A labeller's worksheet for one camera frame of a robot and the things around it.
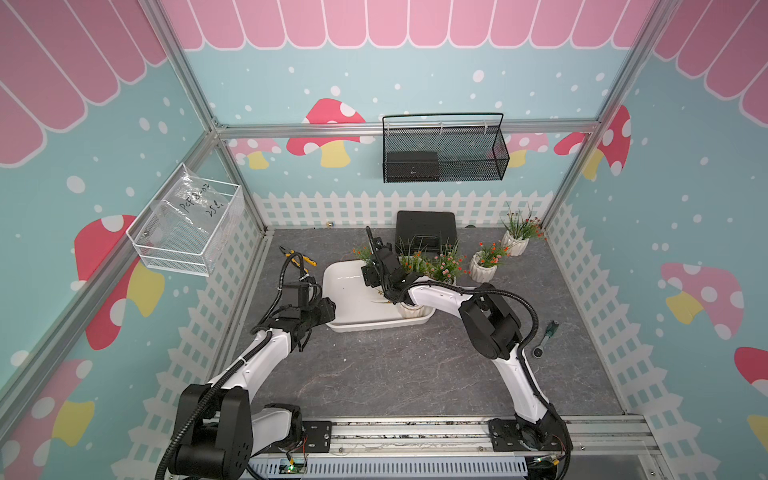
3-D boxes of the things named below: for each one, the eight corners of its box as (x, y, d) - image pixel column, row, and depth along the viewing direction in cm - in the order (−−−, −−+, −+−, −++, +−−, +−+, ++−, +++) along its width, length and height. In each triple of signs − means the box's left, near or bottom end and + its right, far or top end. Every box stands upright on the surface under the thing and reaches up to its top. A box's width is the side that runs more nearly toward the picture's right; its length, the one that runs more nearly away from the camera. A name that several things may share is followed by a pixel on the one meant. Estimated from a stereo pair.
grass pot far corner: (502, 259, 114) (515, 229, 101) (494, 234, 122) (506, 204, 109) (527, 259, 114) (544, 229, 101) (518, 234, 122) (533, 204, 109)
